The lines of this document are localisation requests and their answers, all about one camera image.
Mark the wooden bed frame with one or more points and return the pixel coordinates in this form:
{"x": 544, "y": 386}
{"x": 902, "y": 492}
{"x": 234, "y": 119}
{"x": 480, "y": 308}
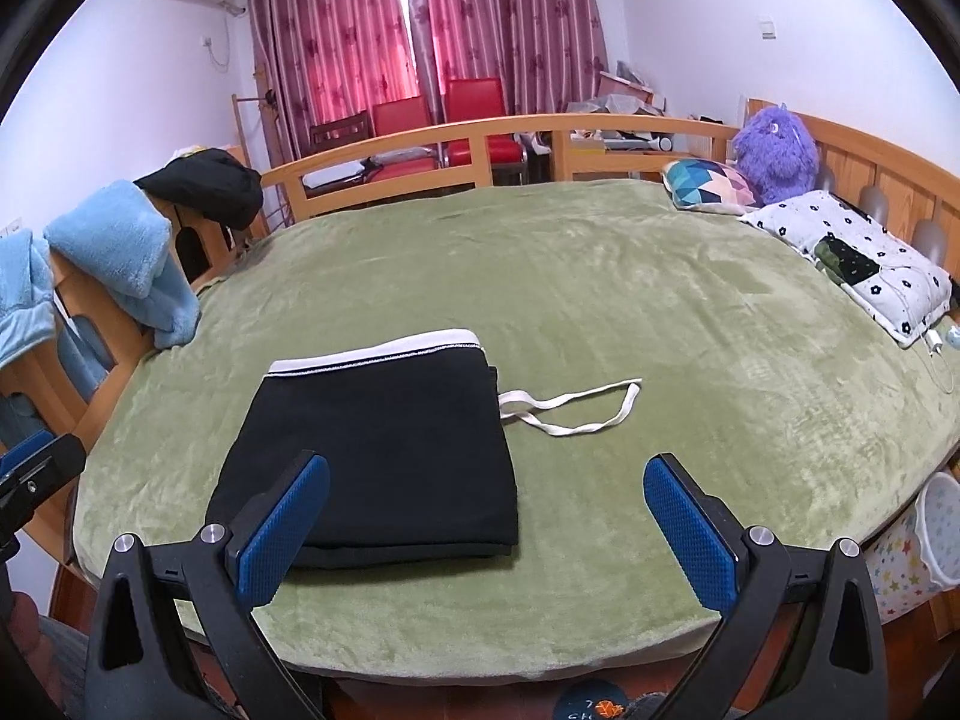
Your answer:
{"x": 465, "y": 127}

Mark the black pants with white stripe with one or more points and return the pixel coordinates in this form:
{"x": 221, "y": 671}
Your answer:
{"x": 390, "y": 450}

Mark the white wall switch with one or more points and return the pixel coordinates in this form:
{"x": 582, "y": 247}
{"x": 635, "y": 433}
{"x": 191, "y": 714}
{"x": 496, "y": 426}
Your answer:
{"x": 768, "y": 26}

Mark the wooden coat rack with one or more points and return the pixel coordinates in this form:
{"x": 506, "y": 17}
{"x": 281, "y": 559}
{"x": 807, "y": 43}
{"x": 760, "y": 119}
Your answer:
{"x": 240, "y": 135}

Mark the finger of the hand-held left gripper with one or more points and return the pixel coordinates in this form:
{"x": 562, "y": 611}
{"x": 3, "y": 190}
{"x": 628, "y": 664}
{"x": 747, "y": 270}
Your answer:
{"x": 37, "y": 465}

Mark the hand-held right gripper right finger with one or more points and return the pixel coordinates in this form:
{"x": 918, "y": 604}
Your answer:
{"x": 690, "y": 532}

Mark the purple plush toy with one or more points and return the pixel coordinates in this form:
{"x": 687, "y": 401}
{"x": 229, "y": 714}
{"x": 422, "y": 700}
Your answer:
{"x": 776, "y": 154}

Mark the pile of papers and boxes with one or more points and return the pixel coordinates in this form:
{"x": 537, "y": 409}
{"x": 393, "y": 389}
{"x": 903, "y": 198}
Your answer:
{"x": 630, "y": 105}

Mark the blue fleece towel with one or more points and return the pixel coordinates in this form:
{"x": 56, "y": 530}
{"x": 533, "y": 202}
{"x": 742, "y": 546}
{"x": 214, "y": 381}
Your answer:
{"x": 112, "y": 240}

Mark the light blue cloth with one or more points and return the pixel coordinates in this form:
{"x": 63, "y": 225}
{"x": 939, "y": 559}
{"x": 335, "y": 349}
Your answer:
{"x": 19, "y": 292}

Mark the dark wooden chair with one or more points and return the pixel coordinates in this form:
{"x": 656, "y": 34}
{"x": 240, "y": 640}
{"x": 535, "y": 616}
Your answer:
{"x": 341, "y": 127}

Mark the pink floral curtain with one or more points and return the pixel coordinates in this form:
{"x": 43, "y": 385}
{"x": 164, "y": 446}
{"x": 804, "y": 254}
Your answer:
{"x": 337, "y": 30}

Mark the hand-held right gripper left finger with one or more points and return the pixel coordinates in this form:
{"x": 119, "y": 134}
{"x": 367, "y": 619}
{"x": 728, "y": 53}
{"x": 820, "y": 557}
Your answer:
{"x": 281, "y": 532}

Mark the green fleece blanket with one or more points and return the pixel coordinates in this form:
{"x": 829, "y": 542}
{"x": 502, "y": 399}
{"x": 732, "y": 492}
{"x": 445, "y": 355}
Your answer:
{"x": 600, "y": 277}

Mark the white floral pillow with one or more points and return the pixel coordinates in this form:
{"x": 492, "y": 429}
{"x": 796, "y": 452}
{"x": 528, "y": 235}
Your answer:
{"x": 892, "y": 270}

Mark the geometric patterned cushion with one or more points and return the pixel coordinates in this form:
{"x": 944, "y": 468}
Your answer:
{"x": 709, "y": 184}

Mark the black garment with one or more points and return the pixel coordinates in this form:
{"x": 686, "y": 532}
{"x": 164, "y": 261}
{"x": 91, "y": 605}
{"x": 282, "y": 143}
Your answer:
{"x": 206, "y": 180}

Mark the star print waste bin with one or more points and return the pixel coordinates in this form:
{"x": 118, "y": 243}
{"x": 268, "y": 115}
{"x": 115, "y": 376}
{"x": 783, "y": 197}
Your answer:
{"x": 911, "y": 562}

